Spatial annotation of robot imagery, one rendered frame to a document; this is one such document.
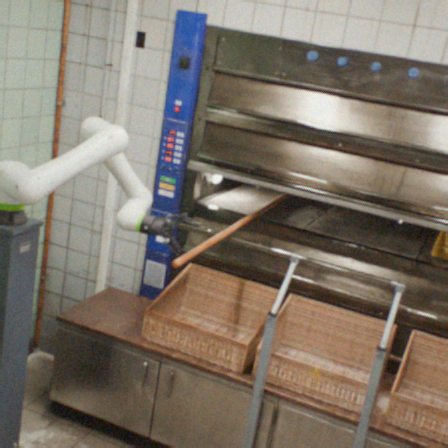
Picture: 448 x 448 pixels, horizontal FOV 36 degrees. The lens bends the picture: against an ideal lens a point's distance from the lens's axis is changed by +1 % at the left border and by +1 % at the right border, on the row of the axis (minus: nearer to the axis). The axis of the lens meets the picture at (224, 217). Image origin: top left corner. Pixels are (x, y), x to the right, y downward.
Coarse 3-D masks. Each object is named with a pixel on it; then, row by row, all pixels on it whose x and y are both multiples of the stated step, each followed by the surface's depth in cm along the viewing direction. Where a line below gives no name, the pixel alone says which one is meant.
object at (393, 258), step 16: (192, 208) 372; (208, 208) 368; (256, 224) 359; (272, 224) 356; (320, 240) 348; (336, 240) 346; (368, 256) 340; (384, 256) 337; (400, 256) 337; (432, 272) 330
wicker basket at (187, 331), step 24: (192, 264) 375; (168, 288) 355; (192, 288) 374; (216, 288) 369; (240, 288) 365; (264, 288) 360; (168, 312) 364; (192, 312) 373; (216, 312) 368; (240, 312) 364; (264, 312) 359; (144, 336) 340; (168, 336) 335; (192, 336) 329; (216, 336) 324; (240, 336) 359; (216, 360) 326; (240, 360) 334
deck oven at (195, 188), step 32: (192, 128) 363; (256, 128) 350; (288, 128) 343; (192, 160) 366; (416, 160) 323; (192, 192) 370; (352, 192) 337; (352, 256) 343; (288, 288) 360; (320, 288) 353; (416, 320) 338
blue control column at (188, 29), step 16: (176, 16) 350; (192, 16) 347; (176, 32) 352; (192, 32) 349; (176, 48) 354; (192, 48) 351; (176, 64) 356; (192, 64) 352; (176, 80) 357; (192, 80) 354; (176, 96) 359; (176, 112) 361; (192, 112) 359; (176, 128) 363; (160, 144) 368; (160, 208) 376; (144, 256) 386; (160, 256) 382; (144, 272) 388; (144, 288) 390; (160, 288) 386
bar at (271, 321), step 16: (240, 240) 324; (288, 256) 316; (304, 256) 314; (288, 272) 312; (352, 272) 306; (400, 288) 298; (272, 320) 300; (272, 336) 303; (384, 336) 289; (384, 352) 284; (256, 384) 309; (368, 384) 289; (256, 400) 311; (368, 400) 291; (256, 416) 313; (368, 416) 292
